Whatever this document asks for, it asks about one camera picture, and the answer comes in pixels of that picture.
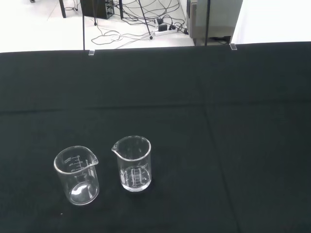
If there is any black floor cable bundle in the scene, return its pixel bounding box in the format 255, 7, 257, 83
118, 0, 190, 35

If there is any thin black stand pole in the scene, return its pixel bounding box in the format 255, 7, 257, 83
82, 0, 86, 50
205, 0, 210, 47

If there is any black bench cloth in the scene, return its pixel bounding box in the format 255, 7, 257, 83
0, 41, 311, 233

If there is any grey floor cable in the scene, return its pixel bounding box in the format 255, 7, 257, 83
90, 23, 156, 49

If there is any black table leg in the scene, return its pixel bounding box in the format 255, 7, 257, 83
59, 0, 67, 19

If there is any black computer tower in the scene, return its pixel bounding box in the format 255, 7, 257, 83
80, 0, 115, 20

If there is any white power strip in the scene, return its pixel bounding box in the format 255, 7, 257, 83
154, 28, 177, 37

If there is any grey metal cabinet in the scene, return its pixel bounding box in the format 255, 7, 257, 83
187, 0, 244, 47

